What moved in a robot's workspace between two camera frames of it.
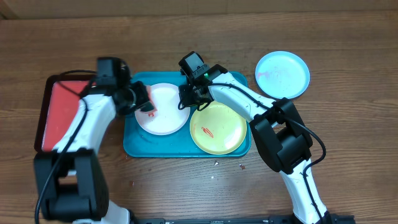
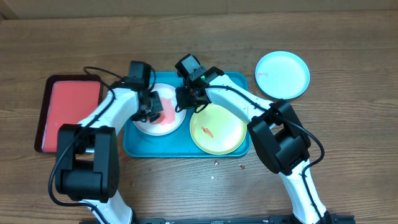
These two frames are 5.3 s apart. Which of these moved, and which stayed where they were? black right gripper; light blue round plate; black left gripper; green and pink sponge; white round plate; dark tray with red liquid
Moved: green and pink sponge; black left gripper
Stayed: light blue round plate; white round plate; black right gripper; dark tray with red liquid
